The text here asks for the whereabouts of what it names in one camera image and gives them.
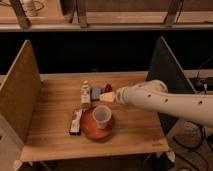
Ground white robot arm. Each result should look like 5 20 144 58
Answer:
100 80 213 127

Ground dark red oval object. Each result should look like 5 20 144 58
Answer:
104 84 113 93

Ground blue grey sponge block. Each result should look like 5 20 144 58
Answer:
91 87 101 100

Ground translucent plastic cup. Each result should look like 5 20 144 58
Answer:
92 105 112 129

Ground small white bottle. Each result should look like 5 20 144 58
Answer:
81 81 91 108

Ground orange round bowl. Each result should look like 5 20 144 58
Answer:
80 108 114 141

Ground right dark side panel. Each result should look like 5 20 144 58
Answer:
145 36 198 134

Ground left wooden side panel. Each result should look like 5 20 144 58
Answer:
0 40 41 143

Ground black cables on floor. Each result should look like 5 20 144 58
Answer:
171 56 213 171

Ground wooden shelf rail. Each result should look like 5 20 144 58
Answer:
0 0 213 32

